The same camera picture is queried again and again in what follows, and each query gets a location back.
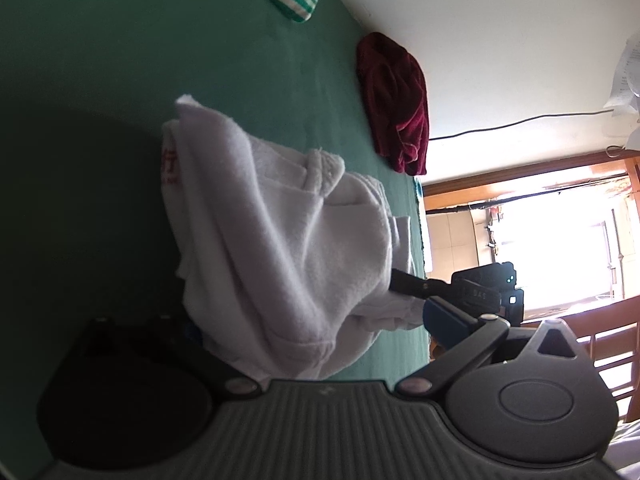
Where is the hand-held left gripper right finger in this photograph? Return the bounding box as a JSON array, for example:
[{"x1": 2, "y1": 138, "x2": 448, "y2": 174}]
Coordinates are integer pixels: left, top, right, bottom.
[{"x1": 394, "y1": 296, "x2": 583, "y2": 401}]

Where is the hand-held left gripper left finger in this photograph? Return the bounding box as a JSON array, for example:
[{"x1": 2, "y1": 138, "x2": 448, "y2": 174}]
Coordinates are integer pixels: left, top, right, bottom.
[{"x1": 80, "y1": 314, "x2": 263, "y2": 401}]

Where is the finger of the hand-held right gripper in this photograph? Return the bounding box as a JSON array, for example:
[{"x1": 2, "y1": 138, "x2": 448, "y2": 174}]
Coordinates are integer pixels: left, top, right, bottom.
[{"x1": 390, "y1": 268, "x2": 453, "y2": 301}]

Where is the white shirt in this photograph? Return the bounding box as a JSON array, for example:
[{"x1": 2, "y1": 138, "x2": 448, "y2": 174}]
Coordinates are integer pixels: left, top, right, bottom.
[{"x1": 161, "y1": 93, "x2": 426, "y2": 381}]

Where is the wooden chair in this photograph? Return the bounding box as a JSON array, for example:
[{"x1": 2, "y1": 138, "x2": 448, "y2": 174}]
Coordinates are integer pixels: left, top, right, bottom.
[{"x1": 570, "y1": 295, "x2": 640, "y2": 426}]

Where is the dark red garment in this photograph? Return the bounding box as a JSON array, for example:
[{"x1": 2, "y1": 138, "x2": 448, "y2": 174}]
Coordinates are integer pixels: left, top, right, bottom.
[{"x1": 356, "y1": 32, "x2": 431, "y2": 177}]

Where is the white hanging paper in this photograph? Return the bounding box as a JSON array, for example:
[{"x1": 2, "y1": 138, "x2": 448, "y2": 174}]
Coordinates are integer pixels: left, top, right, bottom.
[{"x1": 602, "y1": 32, "x2": 640, "y2": 138}]

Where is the wooden door frame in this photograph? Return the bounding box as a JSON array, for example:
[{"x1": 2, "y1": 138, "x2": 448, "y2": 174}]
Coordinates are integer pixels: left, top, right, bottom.
[{"x1": 422, "y1": 150, "x2": 640, "y2": 213}]

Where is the thin wall cable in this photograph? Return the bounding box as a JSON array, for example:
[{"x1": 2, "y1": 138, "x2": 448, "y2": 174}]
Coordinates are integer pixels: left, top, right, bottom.
[{"x1": 429, "y1": 110, "x2": 618, "y2": 142}]

